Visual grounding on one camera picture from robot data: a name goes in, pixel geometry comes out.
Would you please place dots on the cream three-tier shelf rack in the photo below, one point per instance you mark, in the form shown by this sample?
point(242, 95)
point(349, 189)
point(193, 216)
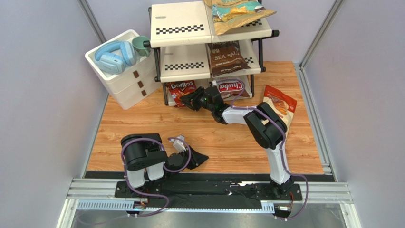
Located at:
point(180, 35)

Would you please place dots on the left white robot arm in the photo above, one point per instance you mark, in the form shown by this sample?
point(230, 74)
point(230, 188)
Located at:
point(144, 154)

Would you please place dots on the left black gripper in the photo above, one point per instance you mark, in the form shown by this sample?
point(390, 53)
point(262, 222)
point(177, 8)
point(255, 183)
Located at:
point(196, 159)

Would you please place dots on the tan teal chips bag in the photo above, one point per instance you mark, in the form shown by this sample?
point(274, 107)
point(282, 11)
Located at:
point(231, 14)

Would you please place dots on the Chuba cassava chips bag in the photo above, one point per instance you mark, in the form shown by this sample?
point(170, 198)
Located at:
point(232, 88)

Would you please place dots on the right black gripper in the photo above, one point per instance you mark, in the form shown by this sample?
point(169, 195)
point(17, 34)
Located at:
point(196, 99)

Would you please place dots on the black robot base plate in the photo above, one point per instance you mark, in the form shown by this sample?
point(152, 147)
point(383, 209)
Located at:
point(210, 191)

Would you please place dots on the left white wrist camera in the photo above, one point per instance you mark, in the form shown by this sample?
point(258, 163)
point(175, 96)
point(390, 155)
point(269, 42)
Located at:
point(178, 145)

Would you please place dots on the cream red cassava chips bag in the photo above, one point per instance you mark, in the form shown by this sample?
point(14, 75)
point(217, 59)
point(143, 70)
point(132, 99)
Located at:
point(283, 105)

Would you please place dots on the white stacked drawer unit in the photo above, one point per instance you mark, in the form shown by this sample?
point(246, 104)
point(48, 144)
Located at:
point(134, 84)

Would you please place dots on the green ceramic cup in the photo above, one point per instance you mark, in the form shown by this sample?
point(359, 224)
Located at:
point(142, 45)

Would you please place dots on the brown Kettle sea salt bag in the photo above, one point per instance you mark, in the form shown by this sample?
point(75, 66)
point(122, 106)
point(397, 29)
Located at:
point(225, 58)

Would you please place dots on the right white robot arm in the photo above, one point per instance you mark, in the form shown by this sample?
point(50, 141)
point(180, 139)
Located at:
point(265, 125)

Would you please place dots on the red Doritos bag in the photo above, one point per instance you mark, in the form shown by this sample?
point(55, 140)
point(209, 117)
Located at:
point(180, 88)

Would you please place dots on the light blue headphones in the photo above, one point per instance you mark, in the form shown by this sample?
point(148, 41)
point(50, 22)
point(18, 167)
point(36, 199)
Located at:
point(114, 57)

